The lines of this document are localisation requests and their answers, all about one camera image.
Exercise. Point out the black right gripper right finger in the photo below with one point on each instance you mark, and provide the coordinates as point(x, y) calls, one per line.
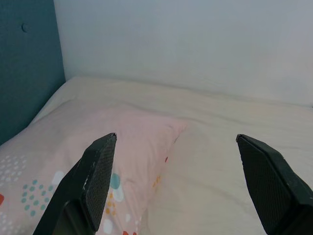
point(281, 195)

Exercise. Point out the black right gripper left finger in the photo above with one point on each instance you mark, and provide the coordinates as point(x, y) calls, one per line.
point(80, 195)

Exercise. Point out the pink dotted pillow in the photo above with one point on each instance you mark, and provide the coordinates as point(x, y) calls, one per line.
point(137, 137)

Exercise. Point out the cream sheeted mattress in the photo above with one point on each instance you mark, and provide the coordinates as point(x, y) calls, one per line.
point(220, 117)

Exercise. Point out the teal padded headboard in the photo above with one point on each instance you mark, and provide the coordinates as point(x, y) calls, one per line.
point(29, 73)

